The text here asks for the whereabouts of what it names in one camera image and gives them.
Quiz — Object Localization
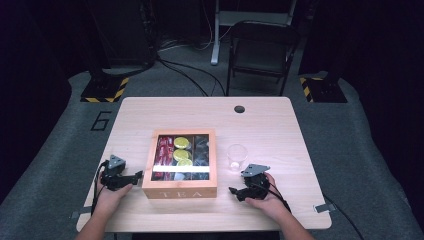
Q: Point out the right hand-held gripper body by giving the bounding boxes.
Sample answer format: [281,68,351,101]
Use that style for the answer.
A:
[240,163,271,201]

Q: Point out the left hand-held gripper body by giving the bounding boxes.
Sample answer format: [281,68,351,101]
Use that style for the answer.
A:
[99,154,135,192]

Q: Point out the clear glass cup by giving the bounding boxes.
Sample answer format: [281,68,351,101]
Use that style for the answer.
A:
[226,143,250,173]

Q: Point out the wooden tea box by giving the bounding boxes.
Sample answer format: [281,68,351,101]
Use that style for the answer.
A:
[141,128,219,200]

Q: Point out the person's right hand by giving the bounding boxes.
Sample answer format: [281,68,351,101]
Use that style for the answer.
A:
[244,172,290,223]

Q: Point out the person's left hand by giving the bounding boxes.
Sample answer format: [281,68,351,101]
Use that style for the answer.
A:
[92,181,134,218]

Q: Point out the row of red tea packets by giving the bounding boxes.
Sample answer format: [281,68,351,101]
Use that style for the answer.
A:
[153,135,175,181]

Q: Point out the grey tape piece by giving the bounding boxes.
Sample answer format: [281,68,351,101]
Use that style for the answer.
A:
[313,202,337,214]
[70,206,93,220]

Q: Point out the row of dark tea packets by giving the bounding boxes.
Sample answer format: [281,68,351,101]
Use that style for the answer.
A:
[192,134,210,181]

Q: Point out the black hazard-striped stand base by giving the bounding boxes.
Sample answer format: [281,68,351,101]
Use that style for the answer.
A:
[298,76,348,104]
[80,75,130,104]

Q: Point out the black folding chair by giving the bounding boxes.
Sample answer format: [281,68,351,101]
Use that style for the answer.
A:
[226,20,301,97]

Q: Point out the black equipment cabinet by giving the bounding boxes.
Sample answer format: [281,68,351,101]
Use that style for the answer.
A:
[87,0,158,69]

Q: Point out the white metal stand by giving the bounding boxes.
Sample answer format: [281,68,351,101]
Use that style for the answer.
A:
[210,0,298,66]

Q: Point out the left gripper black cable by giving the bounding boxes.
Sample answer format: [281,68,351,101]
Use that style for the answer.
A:
[90,160,110,216]

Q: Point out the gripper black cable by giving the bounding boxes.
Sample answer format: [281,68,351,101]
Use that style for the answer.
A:
[90,160,110,216]
[259,181,293,214]

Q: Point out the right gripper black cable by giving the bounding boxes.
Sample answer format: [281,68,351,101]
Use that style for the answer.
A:
[259,181,293,214]

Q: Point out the thin black floor cable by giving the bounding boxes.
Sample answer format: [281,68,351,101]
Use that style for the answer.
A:
[322,194,367,240]

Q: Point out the white floor cables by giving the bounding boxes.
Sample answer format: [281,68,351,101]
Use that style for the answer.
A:
[159,6,231,53]

